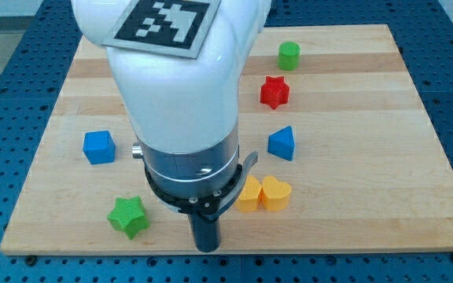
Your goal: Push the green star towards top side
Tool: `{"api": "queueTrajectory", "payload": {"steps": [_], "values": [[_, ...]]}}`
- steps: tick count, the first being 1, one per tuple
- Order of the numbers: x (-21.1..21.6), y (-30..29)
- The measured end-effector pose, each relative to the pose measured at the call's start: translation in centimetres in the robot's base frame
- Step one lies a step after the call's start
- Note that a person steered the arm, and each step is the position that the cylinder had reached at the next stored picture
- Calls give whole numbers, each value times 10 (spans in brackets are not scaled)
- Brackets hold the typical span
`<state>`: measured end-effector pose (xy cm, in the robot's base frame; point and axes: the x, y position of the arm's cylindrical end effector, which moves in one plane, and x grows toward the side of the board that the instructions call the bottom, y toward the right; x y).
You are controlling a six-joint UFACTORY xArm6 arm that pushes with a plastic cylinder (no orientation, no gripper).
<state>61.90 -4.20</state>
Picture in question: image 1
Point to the green star block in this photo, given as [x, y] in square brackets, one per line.
[128, 216]

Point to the wooden board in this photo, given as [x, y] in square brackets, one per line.
[368, 173]

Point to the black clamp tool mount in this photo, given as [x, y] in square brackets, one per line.
[214, 203]

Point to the green cylinder block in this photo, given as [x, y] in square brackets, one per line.
[288, 56]

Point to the red star block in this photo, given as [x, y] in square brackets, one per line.
[274, 91]

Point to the yellow heart block right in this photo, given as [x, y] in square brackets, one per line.
[275, 194]

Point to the yellow heart block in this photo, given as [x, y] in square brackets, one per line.
[249, 198]
[275, 194]

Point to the yellow heart block left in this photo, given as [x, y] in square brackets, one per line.
[249, 198]

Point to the blue cube block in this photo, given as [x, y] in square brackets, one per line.
[99, 147]

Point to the blue triangle block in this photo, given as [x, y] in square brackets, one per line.
[282, 144]

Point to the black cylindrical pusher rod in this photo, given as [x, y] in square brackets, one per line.
[206, 232]

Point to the black white fiducial marker tag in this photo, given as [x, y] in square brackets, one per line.
[166, 27]

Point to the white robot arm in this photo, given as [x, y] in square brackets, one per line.
[177, 65]

